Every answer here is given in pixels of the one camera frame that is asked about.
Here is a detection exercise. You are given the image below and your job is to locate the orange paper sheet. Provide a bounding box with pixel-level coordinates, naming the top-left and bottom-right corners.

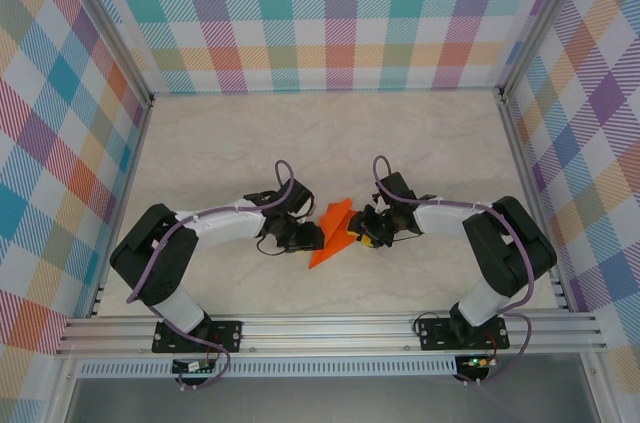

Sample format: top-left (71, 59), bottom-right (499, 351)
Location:
top-left (308, 198), bottom-right (362, 270)

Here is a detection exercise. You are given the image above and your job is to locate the small circuit board with LED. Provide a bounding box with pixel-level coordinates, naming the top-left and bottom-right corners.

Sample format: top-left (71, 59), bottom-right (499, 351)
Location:
top-left (460, 354), bottom-right (495, 371)

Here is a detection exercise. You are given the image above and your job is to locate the small black circuit board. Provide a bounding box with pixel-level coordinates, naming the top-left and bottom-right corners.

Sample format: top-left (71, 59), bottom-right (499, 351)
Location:
top-left (170, 357), bottom-right (218, 376)

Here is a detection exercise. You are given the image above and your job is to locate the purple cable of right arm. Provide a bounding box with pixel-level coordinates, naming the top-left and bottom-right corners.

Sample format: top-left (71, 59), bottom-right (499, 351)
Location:
top-left (373, 155), bottom-right (534, 387)

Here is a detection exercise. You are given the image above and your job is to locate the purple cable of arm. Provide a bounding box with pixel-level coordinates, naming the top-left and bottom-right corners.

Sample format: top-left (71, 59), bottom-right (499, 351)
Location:
top-left (373, 155), bottom-right (534, 387)
top-left (125, 159), bottom-right (297, 391)

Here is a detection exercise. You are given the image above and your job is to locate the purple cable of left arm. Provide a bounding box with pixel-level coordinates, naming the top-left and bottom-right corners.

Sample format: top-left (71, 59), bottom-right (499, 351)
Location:
top-left (125, 159), bottom-right (297, 391)

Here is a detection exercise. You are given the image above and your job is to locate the aluminium mounting rail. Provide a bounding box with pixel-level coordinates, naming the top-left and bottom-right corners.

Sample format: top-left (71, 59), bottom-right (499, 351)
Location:
top-left (53, 311), bottom-right (610, 358)

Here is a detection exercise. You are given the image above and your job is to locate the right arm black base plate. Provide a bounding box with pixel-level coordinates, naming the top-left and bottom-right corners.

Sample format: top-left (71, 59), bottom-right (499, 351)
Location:
top-left (417, 317), bottom-right (512, 352)

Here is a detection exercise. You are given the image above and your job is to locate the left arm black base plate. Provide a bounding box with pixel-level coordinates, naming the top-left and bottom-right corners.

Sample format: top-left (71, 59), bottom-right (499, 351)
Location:
top-left (151, 318), bottom-right (245, 355)

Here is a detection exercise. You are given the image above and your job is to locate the perforated metal cable tray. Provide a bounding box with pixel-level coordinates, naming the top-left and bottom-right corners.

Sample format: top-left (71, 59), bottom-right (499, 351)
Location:
top-left (77, 359), bottom-right (459, 379)

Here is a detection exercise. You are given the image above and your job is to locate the aluminium side rail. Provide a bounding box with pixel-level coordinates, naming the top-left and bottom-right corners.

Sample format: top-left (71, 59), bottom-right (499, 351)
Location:
top-left (85, 95), bottom-right (156, 319)
top-left (496, 85), bottom-right (574, 314)

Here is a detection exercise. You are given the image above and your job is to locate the aluminium frame post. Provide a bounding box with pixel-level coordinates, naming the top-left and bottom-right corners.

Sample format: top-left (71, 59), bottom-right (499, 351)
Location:
top-left (47, 0), bottom-right (156, 109)
top-left (497, 0), bottom-right (599, 99)

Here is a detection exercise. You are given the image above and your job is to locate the aluminium frame leg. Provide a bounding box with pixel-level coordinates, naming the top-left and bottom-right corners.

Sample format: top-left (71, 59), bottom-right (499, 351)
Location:
top-left (44, 355), bottom-right (84, 423)
top-left (579, 350), bottom-right (619, 423)

